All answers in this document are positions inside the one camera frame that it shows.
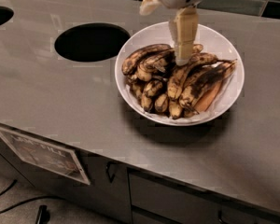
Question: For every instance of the framed landfill sign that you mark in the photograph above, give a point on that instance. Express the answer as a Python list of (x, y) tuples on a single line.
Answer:
[(43, 154)]

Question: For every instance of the small banana front middle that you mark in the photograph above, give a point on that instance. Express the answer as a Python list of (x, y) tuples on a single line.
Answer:
[(161, 103)]

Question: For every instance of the small banana front left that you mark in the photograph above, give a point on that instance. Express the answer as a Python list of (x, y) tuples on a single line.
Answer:
[(146, 103)]

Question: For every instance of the short banana left inner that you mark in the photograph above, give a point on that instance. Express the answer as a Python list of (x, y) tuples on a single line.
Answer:
[(143, 73)]

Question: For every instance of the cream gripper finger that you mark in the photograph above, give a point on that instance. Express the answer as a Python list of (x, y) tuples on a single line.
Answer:
[(183, 28), (148, 6)]

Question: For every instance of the spotted banana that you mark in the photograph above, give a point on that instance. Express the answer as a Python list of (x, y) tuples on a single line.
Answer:
[(158, 62), (178, 77), (132, 60)]

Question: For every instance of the white bowl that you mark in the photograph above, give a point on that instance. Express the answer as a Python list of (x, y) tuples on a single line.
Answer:
[(213, 42)]

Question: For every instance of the black cabinet handle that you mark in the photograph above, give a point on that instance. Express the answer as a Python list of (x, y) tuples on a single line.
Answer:
[(110, 170)]

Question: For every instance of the small banana middle left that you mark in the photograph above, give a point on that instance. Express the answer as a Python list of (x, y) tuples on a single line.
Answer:
[(152, 88)]

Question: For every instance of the small banana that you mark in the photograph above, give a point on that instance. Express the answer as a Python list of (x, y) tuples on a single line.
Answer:
[(146, 103), (175, 109), (161, 103), (152, 88)]

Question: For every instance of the small banana front right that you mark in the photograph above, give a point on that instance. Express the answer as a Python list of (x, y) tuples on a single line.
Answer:
[(175, 109)]

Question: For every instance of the black object on floor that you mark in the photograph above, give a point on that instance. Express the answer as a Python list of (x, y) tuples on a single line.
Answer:
[(43, 215)]

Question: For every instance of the grey cabinet drawer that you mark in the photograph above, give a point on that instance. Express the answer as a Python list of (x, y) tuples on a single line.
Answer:
[(173, 203)]

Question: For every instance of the blackened banana right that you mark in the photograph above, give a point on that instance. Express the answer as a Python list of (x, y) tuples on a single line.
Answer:
[(194, 91)]

